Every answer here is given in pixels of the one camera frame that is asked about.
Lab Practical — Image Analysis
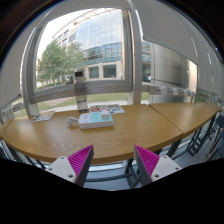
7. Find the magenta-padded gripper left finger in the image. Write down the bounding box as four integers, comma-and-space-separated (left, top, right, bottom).
45, 144, 95, 188

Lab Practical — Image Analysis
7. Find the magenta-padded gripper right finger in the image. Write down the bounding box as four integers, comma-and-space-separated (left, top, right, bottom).
133, 144, 183, 187

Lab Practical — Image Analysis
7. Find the white and mint power strip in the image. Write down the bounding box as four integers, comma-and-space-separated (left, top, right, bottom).
78, 111, 115, 130

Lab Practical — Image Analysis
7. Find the small colourful sticker sheet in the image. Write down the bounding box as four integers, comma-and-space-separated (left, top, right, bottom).
30, 110, 56, 123

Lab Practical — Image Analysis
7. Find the dark chair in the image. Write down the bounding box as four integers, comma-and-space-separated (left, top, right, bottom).
207, 114, 224, 162

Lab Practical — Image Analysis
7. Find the large colourful sticker sheet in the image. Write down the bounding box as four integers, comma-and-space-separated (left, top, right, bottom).
88, 103, 126, 115

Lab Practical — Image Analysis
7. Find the clear drink bottle, dark cap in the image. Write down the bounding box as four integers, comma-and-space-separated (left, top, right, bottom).
73, 70, 89, 113

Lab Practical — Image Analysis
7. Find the green tree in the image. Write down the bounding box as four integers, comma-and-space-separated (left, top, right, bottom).
36, 39, 86, 87

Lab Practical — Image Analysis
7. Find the glass office building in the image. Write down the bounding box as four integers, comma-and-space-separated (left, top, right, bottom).
51, 8, 152, 81

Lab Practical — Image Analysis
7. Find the white power strip plug cable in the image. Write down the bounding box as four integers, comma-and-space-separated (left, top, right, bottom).
65, 116, 80, 128

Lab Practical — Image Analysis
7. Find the grey wall outlet rail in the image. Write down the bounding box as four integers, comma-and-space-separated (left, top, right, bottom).
148, 85, 197, 99
1, 101, 26, 123

